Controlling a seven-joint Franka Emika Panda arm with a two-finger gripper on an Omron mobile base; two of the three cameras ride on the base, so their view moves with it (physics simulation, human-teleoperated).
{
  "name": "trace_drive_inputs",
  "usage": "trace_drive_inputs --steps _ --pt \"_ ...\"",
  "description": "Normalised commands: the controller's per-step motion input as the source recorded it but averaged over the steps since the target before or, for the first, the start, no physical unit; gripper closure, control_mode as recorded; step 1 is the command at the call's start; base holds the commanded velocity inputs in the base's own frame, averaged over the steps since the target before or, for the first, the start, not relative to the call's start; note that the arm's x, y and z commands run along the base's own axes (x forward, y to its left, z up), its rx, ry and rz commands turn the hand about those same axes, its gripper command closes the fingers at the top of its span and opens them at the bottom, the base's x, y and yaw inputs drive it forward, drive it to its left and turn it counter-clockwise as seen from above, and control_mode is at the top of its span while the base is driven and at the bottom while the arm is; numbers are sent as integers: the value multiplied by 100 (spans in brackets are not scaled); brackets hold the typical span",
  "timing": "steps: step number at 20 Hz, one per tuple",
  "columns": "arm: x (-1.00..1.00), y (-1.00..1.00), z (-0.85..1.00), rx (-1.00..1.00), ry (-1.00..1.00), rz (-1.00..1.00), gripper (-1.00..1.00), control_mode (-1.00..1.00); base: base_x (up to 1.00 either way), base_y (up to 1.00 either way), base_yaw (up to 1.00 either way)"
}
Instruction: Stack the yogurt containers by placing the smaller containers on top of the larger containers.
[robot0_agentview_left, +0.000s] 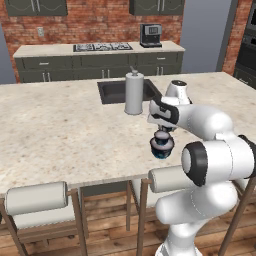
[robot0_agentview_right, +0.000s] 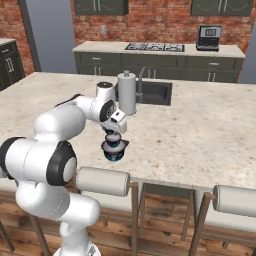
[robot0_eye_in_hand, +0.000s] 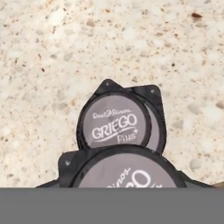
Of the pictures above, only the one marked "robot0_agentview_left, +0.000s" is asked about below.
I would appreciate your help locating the dark green base cupboard run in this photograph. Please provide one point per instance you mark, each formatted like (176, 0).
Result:
(96, 65)

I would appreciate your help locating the large blue yogurt container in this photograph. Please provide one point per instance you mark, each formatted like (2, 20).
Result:
(162, 149)

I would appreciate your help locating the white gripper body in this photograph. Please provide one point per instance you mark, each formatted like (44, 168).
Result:
(156, 113)

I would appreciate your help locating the white wall socket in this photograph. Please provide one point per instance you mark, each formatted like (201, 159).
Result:
(40, 32)

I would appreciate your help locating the wooden stool with white cushion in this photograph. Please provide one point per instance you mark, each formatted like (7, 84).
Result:
(36, 206)
(141, 213)

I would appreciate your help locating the dark sink basin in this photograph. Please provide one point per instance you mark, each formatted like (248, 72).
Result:
(113, 91)

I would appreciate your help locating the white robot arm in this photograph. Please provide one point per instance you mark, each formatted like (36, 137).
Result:
(213, 160)

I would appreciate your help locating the black gas hob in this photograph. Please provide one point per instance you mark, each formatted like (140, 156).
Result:
(102, 47)

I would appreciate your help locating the black built-in oven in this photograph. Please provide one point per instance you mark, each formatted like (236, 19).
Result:
(247, 50)

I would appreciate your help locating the black coffee machine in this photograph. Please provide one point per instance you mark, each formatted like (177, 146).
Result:
(150, 35)

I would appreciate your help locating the dark green wall cupboard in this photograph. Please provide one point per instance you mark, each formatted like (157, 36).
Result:
(156, 6)
(36, 7)

